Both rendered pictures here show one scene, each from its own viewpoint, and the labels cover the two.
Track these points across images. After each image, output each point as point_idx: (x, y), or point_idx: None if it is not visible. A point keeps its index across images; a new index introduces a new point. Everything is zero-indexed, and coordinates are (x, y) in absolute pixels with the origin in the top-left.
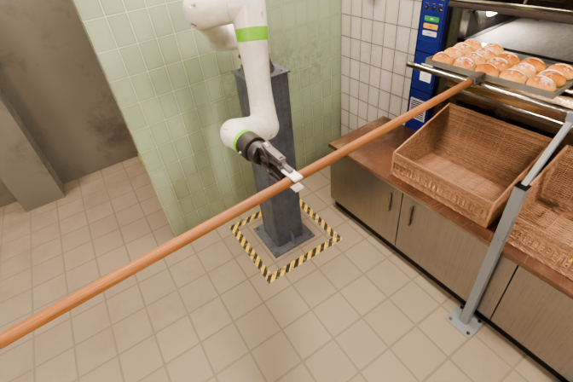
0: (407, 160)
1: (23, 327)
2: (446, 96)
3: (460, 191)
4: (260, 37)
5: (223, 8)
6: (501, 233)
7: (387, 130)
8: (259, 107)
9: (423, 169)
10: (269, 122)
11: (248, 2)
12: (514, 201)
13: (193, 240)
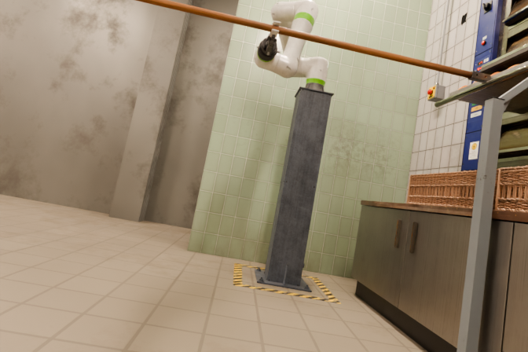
0: (419, 176)
1: None
2: (435, 64)
3: (462, 177)
4: (305, 17)
5: (291, 5)
6: (482, 166)
7: (364, 48)
8: (287, 49)
9: (432, 175)
10: (289, 57)
11: (306, 2)
12: (487, 117)
13: (196, 10)
